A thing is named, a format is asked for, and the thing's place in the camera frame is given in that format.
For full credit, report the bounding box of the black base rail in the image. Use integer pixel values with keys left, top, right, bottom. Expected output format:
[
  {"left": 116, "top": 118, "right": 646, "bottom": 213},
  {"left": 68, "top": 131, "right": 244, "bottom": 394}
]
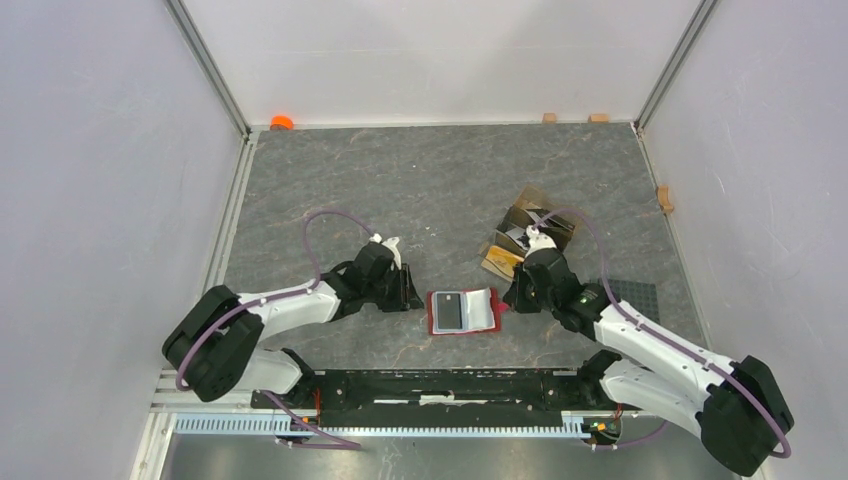
[{"left": 251, "top": 368, "right": 631, "bottom": 428}]

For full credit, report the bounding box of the white card stack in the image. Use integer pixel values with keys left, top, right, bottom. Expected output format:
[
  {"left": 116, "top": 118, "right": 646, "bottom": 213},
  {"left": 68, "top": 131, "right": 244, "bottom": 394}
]
[{"left": 496, "top": 228, "right": 529, "bottom": 257}]

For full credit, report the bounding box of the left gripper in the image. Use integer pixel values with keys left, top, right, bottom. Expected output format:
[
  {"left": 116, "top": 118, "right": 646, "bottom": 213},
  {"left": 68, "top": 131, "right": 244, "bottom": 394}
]
[{"left": 364, "top": 263, "right": 425, "bottom": 312}]

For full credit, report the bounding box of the black top card stack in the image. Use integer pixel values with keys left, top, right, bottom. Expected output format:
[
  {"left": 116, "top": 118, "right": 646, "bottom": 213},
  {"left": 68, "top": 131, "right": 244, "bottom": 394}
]
[{"left": 526, "top": 208, "right": 575, "bottom": 233}]

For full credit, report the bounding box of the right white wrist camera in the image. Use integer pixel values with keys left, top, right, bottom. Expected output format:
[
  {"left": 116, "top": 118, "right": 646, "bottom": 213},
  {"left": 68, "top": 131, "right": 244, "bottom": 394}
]
[{"left": 525, "top": 226, "right": 557, "bottom": 257}]

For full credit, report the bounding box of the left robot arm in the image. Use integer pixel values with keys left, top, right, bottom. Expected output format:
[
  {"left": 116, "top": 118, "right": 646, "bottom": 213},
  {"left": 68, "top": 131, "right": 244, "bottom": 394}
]
[{"left": 162, "top": 237, "right": 424, "bottom": 408}]

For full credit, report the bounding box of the tiered acrylic card stand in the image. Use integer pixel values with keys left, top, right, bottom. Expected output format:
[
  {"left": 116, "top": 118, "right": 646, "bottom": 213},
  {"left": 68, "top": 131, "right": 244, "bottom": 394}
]
[{"left": 479, "top": 184, "right": 583, "bottom": 282}]

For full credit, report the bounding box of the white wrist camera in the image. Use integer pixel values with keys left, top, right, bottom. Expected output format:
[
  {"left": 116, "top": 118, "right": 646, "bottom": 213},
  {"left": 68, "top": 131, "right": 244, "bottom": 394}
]
[
  {"left": 369, "top": 233, "right": 402, "bottom": 269},
  {"left": 525, "top": 226, "right": 557, "bottom": 257}
]

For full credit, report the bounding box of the orange round cap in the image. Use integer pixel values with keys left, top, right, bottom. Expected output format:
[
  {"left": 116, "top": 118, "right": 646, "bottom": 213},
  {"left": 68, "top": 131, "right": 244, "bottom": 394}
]
[{"left": 269, "top": 115, "right": 294, "bottom": 130}]

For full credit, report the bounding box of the grey studded baseplate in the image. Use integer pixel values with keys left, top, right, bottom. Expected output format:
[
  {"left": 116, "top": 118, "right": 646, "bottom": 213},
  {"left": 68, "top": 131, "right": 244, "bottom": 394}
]
[{"left": 608, "top": 279, "right": 660, "bottom": 323}]

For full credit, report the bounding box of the gold card stack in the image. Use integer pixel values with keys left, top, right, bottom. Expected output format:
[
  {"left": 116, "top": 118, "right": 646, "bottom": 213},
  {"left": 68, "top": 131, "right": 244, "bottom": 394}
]
[{"left": 481, "top": 245, "right": 523, "bottom": 282}]

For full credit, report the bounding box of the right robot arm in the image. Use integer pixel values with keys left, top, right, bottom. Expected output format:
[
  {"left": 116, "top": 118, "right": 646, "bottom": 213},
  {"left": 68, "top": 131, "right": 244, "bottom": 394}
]
[{"left": 503, "top": 248, "right": 794, "bottom": 477}]

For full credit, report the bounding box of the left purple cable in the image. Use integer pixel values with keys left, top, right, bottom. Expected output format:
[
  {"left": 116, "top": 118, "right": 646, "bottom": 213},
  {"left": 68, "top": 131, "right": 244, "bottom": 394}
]
[{"left": 174, "top": 209, "right": 382, "bottom": 452}]

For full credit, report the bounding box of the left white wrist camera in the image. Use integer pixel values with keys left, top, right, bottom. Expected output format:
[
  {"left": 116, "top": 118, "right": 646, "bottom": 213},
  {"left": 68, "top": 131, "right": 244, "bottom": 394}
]
[{"left": 369, "top": 233, "right": 402, "bottom": 269}]

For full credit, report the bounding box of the curved wooden piece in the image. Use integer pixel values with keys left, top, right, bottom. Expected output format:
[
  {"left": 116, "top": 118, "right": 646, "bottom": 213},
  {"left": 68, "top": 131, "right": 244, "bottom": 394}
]
[{"left": 656, "top": 185, "right": 675, "bottom": 215}]

